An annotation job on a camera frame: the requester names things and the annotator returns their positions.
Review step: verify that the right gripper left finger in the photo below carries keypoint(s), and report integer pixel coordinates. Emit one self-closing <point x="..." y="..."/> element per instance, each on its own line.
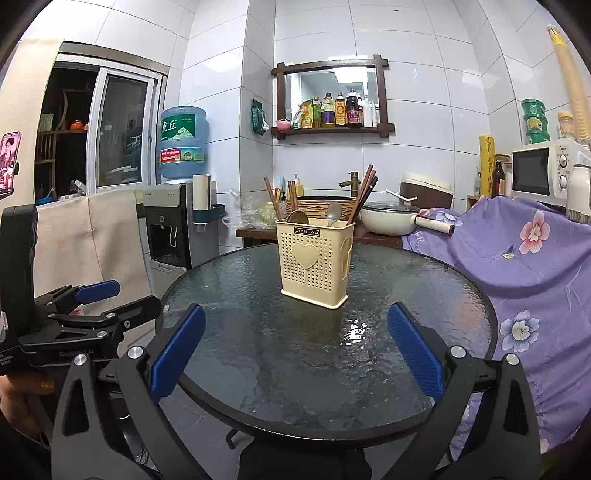
<point x="171" y="349"/>

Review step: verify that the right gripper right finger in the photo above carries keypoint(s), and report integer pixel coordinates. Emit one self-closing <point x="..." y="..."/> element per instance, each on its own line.
<point x="422" y="349"/>

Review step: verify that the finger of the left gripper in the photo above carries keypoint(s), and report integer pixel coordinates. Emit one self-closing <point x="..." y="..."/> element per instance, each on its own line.
<point x="88" y="294"/>
<point x="130" y="315"/>

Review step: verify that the metal spoon wooden handle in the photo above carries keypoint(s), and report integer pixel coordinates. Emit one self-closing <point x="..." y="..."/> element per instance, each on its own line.
<point x="298" y="217"/>

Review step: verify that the person's left hand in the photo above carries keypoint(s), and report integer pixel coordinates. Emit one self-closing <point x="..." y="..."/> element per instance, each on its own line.
<point x="14" y="389"/>

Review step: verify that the beige cloth cover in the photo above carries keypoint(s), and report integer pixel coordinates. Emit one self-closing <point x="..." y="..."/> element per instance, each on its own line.
<point x="88" y="240"/>

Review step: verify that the water dispenser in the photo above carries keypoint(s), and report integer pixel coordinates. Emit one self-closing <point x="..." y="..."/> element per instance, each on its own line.
<point x="179" y="237"/>

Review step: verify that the round glass table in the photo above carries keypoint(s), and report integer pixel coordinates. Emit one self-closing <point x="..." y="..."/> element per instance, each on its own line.
<point x="271" y="364"/>

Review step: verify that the white pan with lid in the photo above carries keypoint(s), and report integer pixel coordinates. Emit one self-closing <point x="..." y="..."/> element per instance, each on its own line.
<point x="399" y="220"/>

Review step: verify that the cream plastic utensil holder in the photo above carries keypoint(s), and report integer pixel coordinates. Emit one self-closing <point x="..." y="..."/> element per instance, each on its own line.
<point x="314" y="261"/>

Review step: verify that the purple floral cloth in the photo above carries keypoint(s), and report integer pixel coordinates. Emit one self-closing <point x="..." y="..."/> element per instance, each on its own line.
<point x="534" y="265"/>

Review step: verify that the brown rice cooker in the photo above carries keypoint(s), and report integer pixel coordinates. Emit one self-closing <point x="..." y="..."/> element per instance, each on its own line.
<point x="428" y="192"/>

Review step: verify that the clear plastic bag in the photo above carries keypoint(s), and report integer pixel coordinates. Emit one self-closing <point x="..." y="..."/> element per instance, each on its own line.
<point x="249" y="210"/>

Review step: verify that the woven basin sink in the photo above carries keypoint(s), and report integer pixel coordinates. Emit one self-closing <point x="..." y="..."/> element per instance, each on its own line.
<point x="318" y="206"/>

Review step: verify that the brass faucet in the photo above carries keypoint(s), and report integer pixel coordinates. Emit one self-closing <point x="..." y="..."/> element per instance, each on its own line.
<point x="353" y="183"/>

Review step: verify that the dark glass bottle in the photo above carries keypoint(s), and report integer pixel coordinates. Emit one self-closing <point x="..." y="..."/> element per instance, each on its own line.
<point x="498" y="180"/>

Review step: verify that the yellow soap bottle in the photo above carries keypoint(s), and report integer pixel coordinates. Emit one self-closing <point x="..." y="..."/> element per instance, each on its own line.
<point x="299" y="187"/>

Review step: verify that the white microwave oven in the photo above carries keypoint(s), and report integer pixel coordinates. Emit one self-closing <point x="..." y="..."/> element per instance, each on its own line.
<point x="541" y="171"/>

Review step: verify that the yellow paper roll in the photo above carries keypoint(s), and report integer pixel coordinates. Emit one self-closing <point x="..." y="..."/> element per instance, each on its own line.
<point x="487" y="165"/>

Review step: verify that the white thermos jug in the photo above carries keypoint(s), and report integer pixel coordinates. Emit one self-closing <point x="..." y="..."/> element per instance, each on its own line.
<point x="578" y="195"/>

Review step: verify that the green stacked containers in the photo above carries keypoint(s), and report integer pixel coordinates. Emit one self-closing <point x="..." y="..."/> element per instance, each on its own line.
<point x="536" y="123"/>

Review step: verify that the tall beige rolled mat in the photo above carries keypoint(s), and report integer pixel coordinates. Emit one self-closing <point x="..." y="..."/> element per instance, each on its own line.
<point x="574" y="85"/>

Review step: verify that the sliding window frame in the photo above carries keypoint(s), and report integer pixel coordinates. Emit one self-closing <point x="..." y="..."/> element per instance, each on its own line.
<point x="98" y="125"/>

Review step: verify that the wooden framed wall shelf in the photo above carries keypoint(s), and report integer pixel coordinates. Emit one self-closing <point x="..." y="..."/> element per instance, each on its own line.
<point x="332" y="96"/>

